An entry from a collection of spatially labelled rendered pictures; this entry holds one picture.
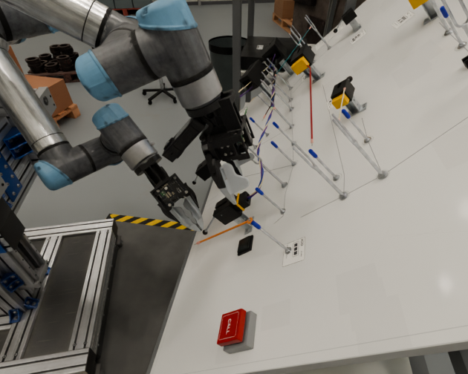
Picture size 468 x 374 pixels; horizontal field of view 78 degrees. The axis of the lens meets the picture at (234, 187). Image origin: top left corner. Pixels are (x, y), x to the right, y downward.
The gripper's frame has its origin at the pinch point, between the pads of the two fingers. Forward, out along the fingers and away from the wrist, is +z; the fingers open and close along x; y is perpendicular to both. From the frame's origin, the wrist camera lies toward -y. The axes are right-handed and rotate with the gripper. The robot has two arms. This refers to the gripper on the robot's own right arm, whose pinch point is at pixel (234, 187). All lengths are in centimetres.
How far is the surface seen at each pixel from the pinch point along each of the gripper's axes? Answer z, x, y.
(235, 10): -19, 91, -8
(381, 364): 48, -17, 23
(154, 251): 87, 57, -101
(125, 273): 82, 38, -111
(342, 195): 1.4, -6.0, 21.3
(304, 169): 5.5, 8.7, 13.8
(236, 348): 9.6, -28.6, 1.9
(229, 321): 7.9, -25.1, 0.6
